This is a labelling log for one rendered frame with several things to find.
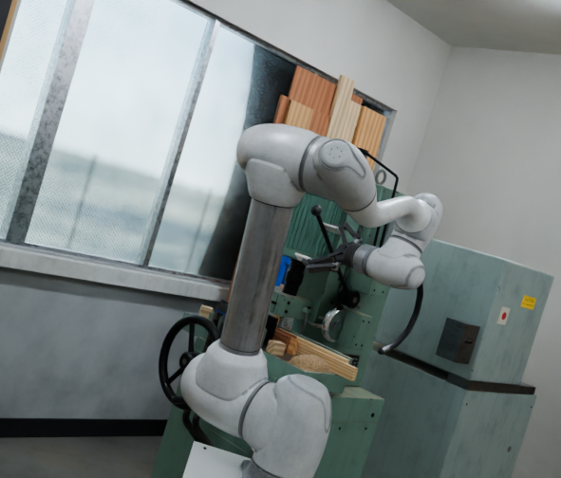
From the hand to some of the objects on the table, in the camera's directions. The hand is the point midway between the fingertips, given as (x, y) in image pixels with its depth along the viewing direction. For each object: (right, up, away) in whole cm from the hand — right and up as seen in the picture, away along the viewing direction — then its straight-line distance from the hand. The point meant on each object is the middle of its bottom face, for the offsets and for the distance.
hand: (312, 241), depth 243 cm
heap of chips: (-1, -39, -4) cm, 39 cm away
